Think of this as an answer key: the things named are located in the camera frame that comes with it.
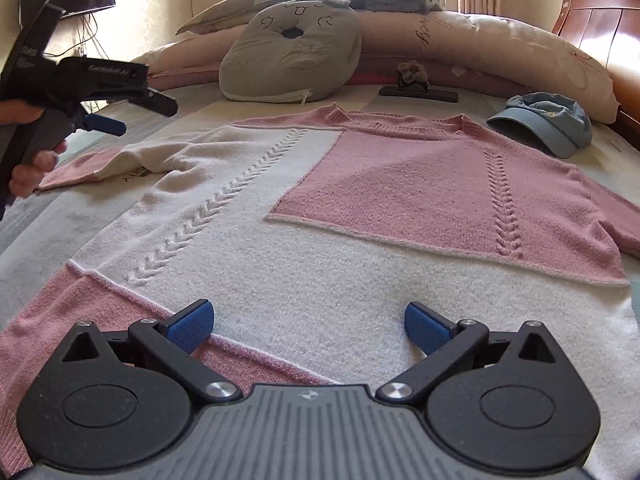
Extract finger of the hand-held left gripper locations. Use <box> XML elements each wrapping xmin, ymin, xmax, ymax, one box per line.
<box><xmin>82</xmin><ymin>112</ymin><xmax>127</xmax><ymax>137</ymax></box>
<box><xmin>127</xmin><ymin>87</ymin><xmax>179</xmax><ymax>117</ymax></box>

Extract wooden headboard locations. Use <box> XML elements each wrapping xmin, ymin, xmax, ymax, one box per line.
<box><xmin>552</xmin><ymin>0</ymin><xmax>640</xmax><ymax>151</ymax></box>

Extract pink and white knit sweater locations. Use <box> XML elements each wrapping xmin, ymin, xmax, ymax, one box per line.
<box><xmin>0</xmin><ymin>102</ymin><xmax>640</xmax><ymax>471</ymax></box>

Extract pink folded quilt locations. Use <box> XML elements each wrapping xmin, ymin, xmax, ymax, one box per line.
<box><xmin>132</xmin><ymin>25</ymin><xmax>501</xmax><ymax>96</ymax></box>

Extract beige flower print pillow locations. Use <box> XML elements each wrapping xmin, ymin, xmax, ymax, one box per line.
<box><xmin>357</xmin><ymin>10</ymin><xmax>621</xmax><ymax>125</ymax></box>

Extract blue baseball cap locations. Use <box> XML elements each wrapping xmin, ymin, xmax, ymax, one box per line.
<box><xmin>486</xmin><ymin>91</ymin><xmax>593</xmax><ymax>158</ymax></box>

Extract grey cat face cushion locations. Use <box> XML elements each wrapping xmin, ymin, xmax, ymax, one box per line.
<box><xmin>219</xmin><ymin>0</ymin><xmax>363</xmax><ymax>103</ymax></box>

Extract person's left hand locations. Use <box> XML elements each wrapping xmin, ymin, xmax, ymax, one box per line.
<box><xmin>0</xmin><ymin>100</ymin><xmax>68</xmax><ymax>198</ymax></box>

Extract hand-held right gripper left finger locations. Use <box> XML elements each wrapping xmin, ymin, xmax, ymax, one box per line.
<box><xmin>62</xmin><ymin>299</ymin><xmax>246</xmax><ymax>403</ymax></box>

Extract red cloth strip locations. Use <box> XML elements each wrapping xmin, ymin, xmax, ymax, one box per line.
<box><xmin>350</xmin><ymin>72</ymin><xmax>396</xmax><ymax>86</ymax></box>

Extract black smartphone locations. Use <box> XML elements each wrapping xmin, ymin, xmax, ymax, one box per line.
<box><xmin>378</xmin><ymin>85</ymin><xmax>459</xmax><ymax>102</ymax></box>

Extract grey flower hair scrunchie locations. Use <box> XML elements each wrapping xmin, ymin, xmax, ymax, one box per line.
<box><xmin>396</xmin><ymin>60</ymin><xmax>431</xmax><ymax>88</ymax></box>

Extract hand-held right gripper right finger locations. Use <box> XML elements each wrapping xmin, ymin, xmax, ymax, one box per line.
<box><xmin>375</xmin><ymin>302</ymin><xmax>558</xmax><ymax>403</ymax></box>

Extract black wall cables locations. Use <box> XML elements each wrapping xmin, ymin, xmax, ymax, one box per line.
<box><xmin>75</xmin><ymin>10</ymin><xmax>118</xmax><ymax>61</ymax></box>

